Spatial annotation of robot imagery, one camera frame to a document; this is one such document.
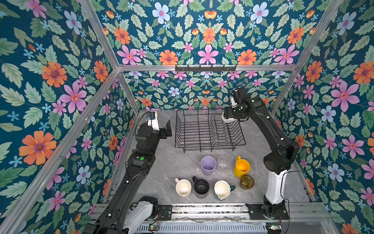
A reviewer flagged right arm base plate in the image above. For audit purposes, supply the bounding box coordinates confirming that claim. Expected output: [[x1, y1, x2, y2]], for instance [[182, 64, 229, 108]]
[[245, 201, 289, 220]]

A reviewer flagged lilac plastic tumbler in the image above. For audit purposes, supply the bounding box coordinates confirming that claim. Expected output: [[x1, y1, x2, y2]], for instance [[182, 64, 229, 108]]
[[200, 156, 217, 176]]

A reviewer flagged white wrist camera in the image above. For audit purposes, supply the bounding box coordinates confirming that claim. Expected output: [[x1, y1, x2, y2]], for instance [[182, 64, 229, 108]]
[[146, 111, 160, 131], [230, 96, 238, 108]]

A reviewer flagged dark green mug cream inside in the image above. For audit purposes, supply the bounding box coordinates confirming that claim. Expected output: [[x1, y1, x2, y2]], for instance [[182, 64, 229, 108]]
[[214, 180, 236, 200]]

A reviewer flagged aluminium mounting rail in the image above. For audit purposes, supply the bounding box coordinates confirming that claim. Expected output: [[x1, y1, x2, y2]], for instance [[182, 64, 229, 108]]
[[170, 202, 333, 222]]

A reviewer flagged yellow mug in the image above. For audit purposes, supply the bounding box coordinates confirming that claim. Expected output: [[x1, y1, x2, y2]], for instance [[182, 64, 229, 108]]
[[233, 156, 251, 178]]

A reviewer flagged clear glass cup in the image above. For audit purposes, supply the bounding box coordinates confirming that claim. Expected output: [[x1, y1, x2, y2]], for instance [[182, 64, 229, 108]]
[[217, 156, 231, 174]]

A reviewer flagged white slotted cable duct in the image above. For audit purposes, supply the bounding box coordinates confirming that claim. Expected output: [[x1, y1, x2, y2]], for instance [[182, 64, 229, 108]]
[[135, 223, 268, 234]]

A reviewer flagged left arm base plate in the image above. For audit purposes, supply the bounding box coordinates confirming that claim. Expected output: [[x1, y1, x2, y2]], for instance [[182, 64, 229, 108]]
[[151, 204, 173, 221]]

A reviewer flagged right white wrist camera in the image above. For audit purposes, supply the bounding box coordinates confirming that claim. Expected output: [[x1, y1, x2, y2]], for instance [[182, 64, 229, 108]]
[[230, 96, 238, 108]]

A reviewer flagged black hook rail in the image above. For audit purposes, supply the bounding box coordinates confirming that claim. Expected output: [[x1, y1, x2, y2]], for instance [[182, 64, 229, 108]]
[[174, 65, 237, 73]]

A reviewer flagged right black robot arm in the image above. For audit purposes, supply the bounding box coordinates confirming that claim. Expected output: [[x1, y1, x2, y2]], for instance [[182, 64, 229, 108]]
[[222, 87, 299, 217]]

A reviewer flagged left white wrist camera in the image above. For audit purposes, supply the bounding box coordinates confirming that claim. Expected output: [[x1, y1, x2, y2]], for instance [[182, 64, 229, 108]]
[[146, 111, 160, 131]]

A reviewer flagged white ceramic mug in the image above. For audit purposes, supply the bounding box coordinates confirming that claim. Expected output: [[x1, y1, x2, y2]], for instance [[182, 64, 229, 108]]
[[221, 113, 236, 124]]

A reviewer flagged black mug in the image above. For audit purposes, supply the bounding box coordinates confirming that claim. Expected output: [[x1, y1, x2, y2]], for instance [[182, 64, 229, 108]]
[[192, 176, 210, 199]]

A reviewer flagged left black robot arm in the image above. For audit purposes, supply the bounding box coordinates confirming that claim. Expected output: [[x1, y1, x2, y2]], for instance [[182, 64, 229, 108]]
[[83, 119, 172, 234]]

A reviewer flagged black wire dish rack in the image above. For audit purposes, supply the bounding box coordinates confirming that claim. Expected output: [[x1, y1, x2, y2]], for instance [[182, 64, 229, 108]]
[[174, 110, 246, 152]]

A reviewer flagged amber glass cup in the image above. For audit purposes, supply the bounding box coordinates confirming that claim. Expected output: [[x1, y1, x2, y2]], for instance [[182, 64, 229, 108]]
[[240, 175, 255, 190]]

